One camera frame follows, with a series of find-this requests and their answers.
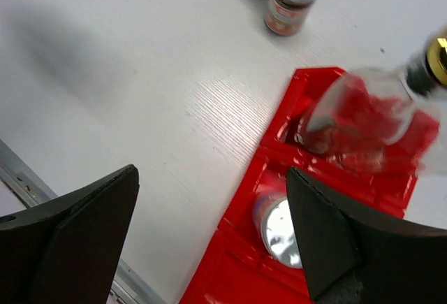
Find red plastic divided tray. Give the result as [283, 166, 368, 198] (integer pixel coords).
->
[181, 67, 417, 303]

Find blue-label spice shaker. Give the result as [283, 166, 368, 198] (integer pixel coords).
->
[252, 190, 302, 269]

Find aluminium table frame rail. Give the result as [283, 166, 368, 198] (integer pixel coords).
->
[0, 138, 168, 304]

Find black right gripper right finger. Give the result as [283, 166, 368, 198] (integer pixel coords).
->
[286, 167, 446, 303]

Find dark-sauce glass bottle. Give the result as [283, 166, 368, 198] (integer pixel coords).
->
[293, 29, 446, 155]

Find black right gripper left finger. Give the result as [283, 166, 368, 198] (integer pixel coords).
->
[0, 163, 140, 304]

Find clear glass bottle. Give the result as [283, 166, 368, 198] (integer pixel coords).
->
[328, 109, 446, 175]

